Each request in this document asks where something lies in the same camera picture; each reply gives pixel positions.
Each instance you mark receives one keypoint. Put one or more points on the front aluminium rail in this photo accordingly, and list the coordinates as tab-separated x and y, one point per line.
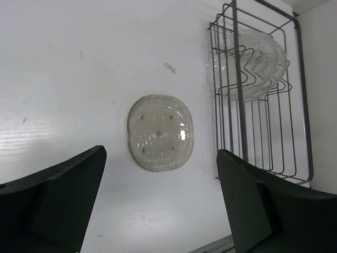
225	244

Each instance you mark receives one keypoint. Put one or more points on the clear plate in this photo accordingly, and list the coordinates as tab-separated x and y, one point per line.
160	134
278	72
258	59

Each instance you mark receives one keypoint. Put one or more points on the wire dish rack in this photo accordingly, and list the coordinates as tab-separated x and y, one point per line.
272	132

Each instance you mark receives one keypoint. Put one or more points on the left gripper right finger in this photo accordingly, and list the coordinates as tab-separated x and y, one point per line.
270	214

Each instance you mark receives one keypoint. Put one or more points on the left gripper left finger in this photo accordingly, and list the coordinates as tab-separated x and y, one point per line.
49	211

